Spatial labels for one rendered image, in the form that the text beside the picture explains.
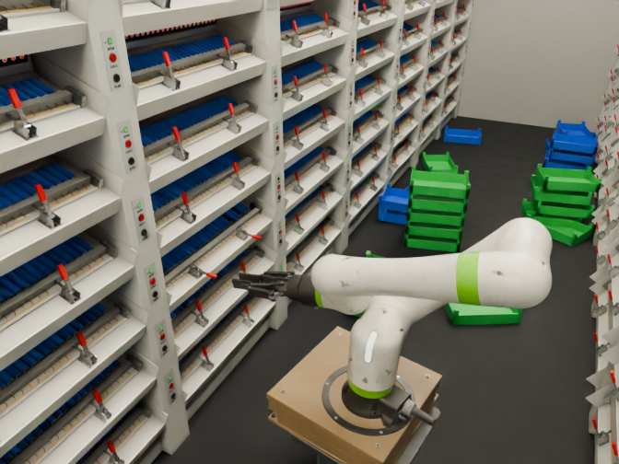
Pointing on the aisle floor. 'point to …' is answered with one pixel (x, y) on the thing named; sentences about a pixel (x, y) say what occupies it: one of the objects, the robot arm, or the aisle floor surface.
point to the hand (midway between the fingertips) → (245, 281)
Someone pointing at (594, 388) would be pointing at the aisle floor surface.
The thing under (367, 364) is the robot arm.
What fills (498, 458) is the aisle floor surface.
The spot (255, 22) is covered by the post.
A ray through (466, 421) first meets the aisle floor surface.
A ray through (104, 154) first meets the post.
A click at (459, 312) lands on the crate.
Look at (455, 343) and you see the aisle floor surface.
